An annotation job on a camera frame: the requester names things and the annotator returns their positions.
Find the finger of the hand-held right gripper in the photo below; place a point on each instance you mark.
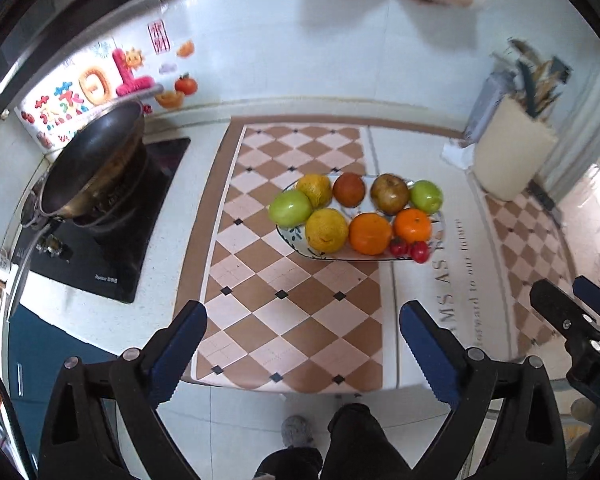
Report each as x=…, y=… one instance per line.
x=594, y=294
x=550, y=300

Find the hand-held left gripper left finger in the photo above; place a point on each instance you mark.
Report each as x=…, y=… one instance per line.
x=180, y=350

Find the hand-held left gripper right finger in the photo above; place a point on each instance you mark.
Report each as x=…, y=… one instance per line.
x=427, y=350

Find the red cherry tomato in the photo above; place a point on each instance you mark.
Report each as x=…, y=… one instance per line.
x=398, y=247
x=420, y=252

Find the small orange tangerine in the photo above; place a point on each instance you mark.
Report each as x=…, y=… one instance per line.
x=413, y=225

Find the large orange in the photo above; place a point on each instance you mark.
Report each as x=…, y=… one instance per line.
x=370, y=234

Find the green apple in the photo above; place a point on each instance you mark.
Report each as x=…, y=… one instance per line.
x=426, y=196
x=290, y=208

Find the large yellow citrus fruit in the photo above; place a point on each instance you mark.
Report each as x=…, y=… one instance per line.
x=326, y=231

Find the patterned oval plate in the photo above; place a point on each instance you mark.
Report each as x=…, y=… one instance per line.
x=292, y=235

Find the small yellow citrus fruit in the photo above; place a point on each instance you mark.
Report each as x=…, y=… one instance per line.
x=314, y=191

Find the white lettered checkered mat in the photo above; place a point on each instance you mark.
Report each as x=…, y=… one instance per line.
x=530, y=240

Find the brown checkered mat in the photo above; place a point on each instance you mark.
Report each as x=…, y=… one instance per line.
x=280, y=320

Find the black glass stove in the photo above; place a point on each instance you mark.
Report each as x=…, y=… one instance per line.
x=105, y=270

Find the dark blue cabinet front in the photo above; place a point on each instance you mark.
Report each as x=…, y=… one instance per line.
x=35, y=360

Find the cream utensil holder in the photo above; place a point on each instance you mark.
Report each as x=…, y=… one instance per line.
x=510, y=155

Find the brown apple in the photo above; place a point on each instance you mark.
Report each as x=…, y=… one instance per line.
x=390, y=193

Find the white cloth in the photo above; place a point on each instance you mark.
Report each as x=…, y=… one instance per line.
x=455, y=153

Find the red-brown round fruit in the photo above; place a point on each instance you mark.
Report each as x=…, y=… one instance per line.
x=349, y=189

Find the white cup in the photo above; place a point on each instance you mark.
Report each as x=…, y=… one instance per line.
x=1, y=261

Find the grey ribbed container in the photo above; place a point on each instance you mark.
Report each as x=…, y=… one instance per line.
x=482, y=110

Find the black wok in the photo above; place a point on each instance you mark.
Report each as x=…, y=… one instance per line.
x=95, y=160

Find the bunch of kitchen utensils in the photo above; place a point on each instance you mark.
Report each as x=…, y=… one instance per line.
x=530, y=90

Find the black range hood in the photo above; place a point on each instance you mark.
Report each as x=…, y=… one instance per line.
x=40, y=20

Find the colourful wall stickers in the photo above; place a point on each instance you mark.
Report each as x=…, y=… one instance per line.
x=97, y=85

